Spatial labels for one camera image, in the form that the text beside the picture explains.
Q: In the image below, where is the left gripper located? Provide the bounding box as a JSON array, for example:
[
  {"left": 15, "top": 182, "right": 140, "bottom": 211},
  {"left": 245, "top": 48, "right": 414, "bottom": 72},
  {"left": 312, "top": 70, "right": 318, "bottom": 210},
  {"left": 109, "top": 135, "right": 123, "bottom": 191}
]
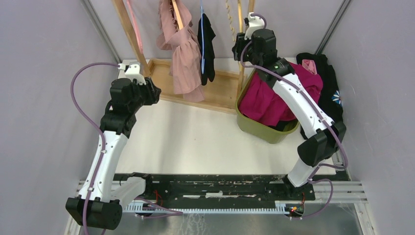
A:
[{"left": 129, "top": 76, "right": 161, "bottom": 112}]

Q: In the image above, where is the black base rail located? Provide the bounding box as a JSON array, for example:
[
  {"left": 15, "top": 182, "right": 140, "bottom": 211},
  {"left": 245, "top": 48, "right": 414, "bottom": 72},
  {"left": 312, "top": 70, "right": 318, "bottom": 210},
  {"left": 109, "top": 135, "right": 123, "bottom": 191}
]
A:
[{"left": 114, "top": 172, "right": 316, "bottom": 210}]

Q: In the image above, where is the olive green plastic basket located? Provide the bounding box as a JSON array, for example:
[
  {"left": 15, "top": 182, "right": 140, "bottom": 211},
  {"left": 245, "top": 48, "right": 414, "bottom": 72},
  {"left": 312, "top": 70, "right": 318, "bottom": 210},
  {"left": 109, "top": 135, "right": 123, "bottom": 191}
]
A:
[{"left": 234, "top": 71, "right": 300, "bottom": 144}]

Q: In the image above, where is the wooden clothes rack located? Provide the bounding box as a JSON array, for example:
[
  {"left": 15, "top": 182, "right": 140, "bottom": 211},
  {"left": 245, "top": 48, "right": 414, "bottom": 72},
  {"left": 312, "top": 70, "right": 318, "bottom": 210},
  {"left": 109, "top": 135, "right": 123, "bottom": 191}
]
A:
[{"left": 113, "top": 0, "right": 247, "bottom": 114}]

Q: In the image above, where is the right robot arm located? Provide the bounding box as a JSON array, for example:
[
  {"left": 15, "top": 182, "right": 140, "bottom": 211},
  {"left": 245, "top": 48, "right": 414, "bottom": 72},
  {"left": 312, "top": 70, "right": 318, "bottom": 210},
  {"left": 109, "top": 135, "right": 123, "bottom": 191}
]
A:
[{"left": 232, "top": 28, "right": 348, "bottom": 200}]

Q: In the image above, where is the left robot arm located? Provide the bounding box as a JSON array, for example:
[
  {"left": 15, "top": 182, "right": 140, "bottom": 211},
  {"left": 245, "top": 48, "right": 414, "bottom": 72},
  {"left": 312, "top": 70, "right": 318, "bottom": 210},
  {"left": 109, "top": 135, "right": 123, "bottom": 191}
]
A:
[{"left": 66, "top": 77, "right": 161, "bottom": 230}]

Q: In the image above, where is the pink plastic hanger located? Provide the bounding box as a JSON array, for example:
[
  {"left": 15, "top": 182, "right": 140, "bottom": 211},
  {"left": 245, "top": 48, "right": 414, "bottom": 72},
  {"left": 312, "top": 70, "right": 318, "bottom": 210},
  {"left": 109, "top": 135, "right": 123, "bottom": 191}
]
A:
[{"left": 127, "top": 0, "right": 143, "bottom": 53}]

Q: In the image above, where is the light blue hanger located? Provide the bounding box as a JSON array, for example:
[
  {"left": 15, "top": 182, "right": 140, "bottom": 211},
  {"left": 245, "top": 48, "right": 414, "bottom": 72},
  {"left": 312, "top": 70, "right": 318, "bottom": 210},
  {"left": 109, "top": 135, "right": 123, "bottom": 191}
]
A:
[{"left": 199, "top": 0, "right": 205, "bottom": 74}]

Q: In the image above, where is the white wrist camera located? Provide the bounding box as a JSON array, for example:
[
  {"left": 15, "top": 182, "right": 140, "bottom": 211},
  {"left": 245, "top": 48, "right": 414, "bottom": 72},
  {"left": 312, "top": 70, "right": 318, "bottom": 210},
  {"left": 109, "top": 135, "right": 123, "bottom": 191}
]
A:
[
  {"left": 125, "top": 62, "right": 146, "bottom": 85},
  {"left": 244, "top": 12, "right": 267, "bottom": 40}
]

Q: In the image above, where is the dark striped garment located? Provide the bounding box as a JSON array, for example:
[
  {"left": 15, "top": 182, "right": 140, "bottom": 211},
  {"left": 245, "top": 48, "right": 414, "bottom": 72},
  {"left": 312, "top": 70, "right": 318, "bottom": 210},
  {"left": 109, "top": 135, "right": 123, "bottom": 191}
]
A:
[{"left": 197, "top": 13, "right": 216, "bottom": 86}]

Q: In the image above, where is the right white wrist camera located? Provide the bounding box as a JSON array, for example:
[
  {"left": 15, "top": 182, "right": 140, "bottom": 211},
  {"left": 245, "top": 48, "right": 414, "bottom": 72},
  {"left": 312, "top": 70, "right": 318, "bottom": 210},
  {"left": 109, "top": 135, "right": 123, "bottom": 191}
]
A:
[{"left": 244, "top": 12, "right": 267, "bottom": 40}]

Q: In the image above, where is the magenta pleated skirt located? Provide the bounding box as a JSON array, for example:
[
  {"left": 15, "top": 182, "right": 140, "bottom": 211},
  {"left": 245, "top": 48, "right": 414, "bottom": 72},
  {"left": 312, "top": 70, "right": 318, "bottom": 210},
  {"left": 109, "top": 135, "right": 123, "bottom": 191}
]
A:
[{"left": 239, "top": 63, "right": 323, "bottom": 126}]

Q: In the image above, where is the light pink skirt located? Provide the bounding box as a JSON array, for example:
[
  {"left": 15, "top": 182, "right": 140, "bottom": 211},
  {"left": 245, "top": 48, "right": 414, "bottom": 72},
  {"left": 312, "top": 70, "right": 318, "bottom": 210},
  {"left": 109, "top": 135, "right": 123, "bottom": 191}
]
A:
[{"left": 156, "top": 0, "right": 205, "bottom": 102}]

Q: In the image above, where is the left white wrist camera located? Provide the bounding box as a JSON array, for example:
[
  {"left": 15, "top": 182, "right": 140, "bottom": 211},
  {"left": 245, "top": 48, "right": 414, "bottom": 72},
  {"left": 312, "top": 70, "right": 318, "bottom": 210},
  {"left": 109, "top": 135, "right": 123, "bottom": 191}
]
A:
[{"left": 125, "top": 62, "right": 146, "bottom": 85}]

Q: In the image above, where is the black garment pile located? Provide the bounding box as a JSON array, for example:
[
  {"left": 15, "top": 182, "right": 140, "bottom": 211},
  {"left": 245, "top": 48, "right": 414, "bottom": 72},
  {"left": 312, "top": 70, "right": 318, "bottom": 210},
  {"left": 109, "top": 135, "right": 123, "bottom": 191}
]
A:
[{"left": 296, "top": 52, "right": 344, "bottom": 122}]

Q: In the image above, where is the pink cloth on pile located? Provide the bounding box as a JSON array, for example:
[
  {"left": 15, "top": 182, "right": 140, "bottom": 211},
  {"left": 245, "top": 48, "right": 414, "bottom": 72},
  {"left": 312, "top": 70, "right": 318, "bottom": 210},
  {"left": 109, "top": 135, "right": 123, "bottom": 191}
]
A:
[{"left": 301, "top": 59, "right": 318, "bottom": 75}]

